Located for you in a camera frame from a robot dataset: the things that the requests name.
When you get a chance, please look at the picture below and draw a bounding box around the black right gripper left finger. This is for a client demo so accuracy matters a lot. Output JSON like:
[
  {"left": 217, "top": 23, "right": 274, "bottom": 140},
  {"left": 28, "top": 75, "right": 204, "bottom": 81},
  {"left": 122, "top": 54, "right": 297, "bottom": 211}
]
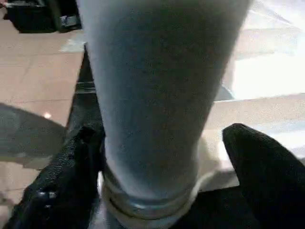
[{"left": 4, "top": 124, "right": 107, "bottom": 229}]

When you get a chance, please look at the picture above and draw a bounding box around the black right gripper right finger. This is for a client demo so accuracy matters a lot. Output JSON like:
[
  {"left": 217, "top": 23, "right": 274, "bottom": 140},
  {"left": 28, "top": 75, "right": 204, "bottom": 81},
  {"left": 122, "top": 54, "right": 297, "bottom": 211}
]
[{"left": 221, "top": 123, "right": 305, "bottom": 229}]

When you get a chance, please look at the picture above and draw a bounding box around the white plastic table top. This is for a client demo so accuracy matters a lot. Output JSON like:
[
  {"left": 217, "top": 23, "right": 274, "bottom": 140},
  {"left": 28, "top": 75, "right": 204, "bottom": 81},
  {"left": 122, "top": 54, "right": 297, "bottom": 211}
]
[{"left": 196, "top": 0, "right": 305, "bottom": 192}]

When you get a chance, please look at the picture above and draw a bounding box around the white plastic table leg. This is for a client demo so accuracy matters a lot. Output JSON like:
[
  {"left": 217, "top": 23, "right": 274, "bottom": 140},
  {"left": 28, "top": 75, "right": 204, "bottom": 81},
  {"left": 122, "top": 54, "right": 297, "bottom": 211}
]
[{"left": 75, "top": 0, "right": 254, "bottom": 229}]

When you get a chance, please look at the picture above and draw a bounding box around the black work mat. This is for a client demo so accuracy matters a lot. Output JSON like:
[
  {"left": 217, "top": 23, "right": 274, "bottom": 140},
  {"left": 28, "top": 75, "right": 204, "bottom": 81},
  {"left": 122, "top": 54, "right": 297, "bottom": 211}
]
[{"left": 63, "top": 44, "right": 267, "bottom": 229}]

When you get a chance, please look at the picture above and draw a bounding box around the black floor device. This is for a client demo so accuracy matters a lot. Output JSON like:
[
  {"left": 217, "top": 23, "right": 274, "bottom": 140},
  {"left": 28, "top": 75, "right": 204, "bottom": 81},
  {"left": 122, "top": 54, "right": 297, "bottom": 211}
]
[{"left": 2, "top": 0, "right": 82, "bottom": 34}]

